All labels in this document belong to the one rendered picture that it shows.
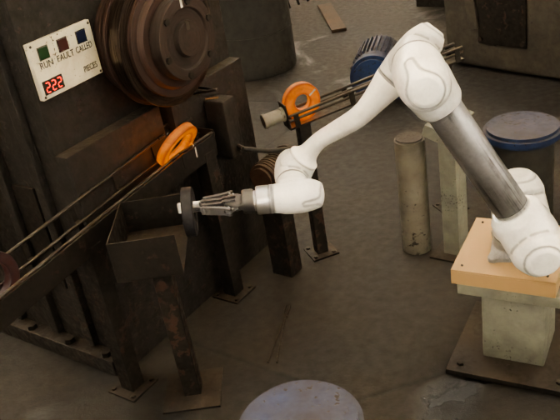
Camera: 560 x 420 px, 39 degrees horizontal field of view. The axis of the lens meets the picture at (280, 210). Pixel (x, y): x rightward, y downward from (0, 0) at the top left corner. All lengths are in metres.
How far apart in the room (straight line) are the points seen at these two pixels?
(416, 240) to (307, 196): 1.04
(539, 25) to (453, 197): 2.00
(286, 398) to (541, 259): 0.79
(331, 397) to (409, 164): 1.33
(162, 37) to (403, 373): 1.38
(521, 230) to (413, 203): 1.03
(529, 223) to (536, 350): 0.60
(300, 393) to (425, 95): 0.82
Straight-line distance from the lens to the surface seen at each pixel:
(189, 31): 2.68
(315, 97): 3.12
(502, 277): 2.49
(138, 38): 2.61
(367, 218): 3.64
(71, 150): 2.65
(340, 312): 3.06
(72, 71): 2.63
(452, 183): 3.14
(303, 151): 2.45
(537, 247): 2.24
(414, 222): 3.25
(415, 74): 1.97
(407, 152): 3.11
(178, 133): 2.74
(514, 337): 2.70
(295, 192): 2.34
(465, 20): 5.25
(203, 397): 2.79
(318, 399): 2.06
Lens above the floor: 1.82
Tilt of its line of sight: 28 degrees down
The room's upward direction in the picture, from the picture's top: 10 degrees counter-clockwise
